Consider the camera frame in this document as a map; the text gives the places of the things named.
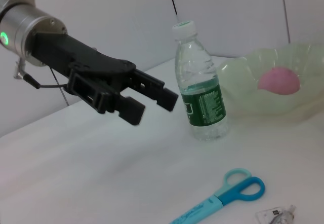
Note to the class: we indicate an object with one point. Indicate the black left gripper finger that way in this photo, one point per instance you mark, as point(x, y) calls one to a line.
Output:
point(157, 94)

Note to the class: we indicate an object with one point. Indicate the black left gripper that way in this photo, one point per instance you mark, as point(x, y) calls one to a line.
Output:
point(76, 56)

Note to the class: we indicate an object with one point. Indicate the clear water bottle green label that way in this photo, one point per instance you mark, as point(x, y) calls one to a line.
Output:
point(205, 107)

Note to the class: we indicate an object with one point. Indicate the pink peach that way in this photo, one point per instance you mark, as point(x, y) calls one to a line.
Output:
point(278, 82)

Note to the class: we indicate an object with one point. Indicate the teal and blue scissors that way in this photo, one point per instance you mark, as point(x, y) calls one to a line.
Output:
point(238, 193)

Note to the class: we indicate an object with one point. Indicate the green glass fruit plate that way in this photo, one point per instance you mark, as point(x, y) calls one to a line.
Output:
point(240, 87)

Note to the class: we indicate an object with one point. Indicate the grey and white pen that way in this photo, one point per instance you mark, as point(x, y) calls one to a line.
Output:
point(284, 215)

